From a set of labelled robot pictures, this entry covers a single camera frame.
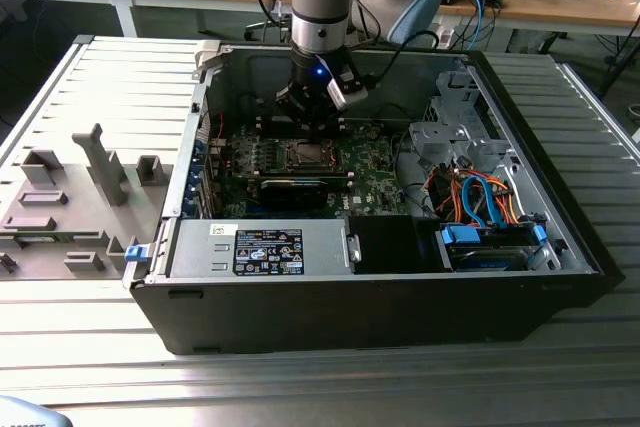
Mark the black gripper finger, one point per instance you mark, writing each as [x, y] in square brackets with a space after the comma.
[330, 117]
[295, 107]

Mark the CPU socket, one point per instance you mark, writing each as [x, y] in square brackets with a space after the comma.
[291, 166]

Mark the silver coin battery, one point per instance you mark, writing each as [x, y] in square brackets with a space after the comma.
[374, 132]

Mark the green motherboard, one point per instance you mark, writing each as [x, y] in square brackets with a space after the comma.
[370, 172]

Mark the black graphics card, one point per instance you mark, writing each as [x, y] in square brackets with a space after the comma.
[292, 194]

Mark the metal drive cage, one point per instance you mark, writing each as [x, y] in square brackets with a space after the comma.
[450, 139]

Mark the grey power supply unit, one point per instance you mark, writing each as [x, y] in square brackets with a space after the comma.
[325, 247]

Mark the white adapter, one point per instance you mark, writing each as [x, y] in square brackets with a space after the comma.
[444, 38]

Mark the black plastic shroud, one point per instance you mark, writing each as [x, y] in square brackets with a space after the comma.
[385, 244]

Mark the hard disk in blue carrier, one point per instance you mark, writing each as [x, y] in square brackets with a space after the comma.
[457, 237]

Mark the black PC case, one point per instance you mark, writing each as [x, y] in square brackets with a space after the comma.
[350, 312]

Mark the blue case latch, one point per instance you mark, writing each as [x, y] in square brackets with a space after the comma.
[136, 254]

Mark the grey parts rack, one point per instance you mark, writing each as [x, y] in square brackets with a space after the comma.
[75, 227]

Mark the green RAM stick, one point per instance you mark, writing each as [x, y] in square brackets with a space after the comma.
[45, 238]

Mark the grey rounded object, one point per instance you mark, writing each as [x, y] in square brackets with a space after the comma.
[25, 414]

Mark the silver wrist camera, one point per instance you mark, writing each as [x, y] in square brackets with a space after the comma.
[347, 92]

